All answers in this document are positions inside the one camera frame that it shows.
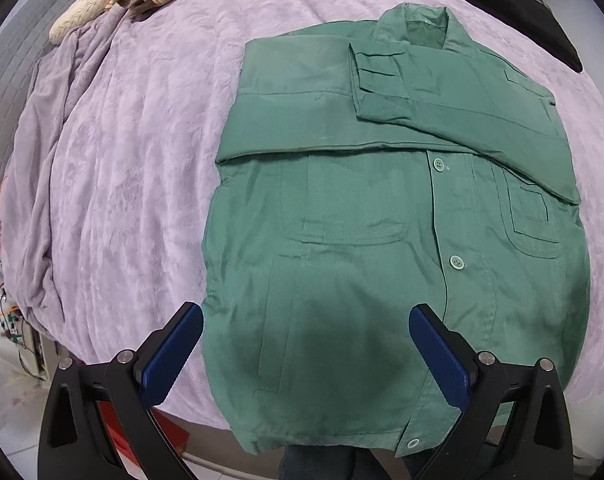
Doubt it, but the black folded garment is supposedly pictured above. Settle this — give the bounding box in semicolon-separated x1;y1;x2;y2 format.
465;0;583;73

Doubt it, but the green work jacket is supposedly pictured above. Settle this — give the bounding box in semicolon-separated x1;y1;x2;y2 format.
202;3;590;455

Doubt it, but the lavender plush bed blanket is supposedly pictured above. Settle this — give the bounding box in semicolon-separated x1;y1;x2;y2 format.
0;0;604;403

